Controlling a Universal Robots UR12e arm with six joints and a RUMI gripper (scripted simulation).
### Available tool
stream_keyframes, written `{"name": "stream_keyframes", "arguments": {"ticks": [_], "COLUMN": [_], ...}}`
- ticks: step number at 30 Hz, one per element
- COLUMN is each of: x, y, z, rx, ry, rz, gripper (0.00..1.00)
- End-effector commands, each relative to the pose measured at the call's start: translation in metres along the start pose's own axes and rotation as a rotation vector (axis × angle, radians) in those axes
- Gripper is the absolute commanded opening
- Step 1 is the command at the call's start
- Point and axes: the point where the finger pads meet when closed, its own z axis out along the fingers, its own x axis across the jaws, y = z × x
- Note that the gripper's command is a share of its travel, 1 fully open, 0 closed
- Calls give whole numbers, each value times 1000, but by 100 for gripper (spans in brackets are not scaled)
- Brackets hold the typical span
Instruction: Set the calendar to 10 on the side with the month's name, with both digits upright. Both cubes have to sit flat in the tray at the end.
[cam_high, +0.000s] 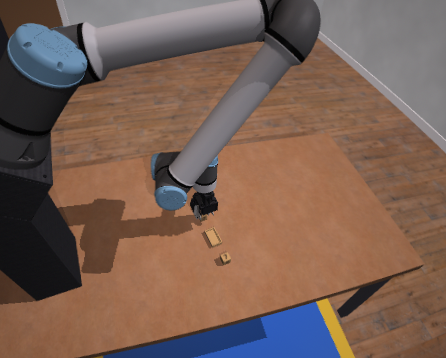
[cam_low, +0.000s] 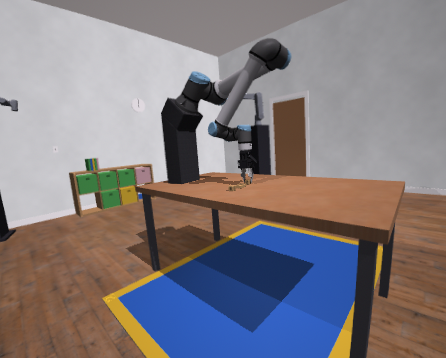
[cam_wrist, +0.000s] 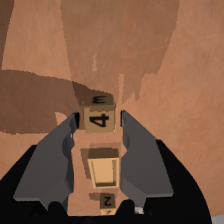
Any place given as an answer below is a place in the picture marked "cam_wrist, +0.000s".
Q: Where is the tan cube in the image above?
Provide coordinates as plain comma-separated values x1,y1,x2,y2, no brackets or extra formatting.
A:
82,94,115,133
100,194,116,215

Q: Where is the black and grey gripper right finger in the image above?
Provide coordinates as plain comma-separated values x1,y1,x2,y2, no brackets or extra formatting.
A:
120,110,212,224

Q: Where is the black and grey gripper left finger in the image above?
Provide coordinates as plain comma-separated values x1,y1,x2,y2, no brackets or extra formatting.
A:
0,112,80,224

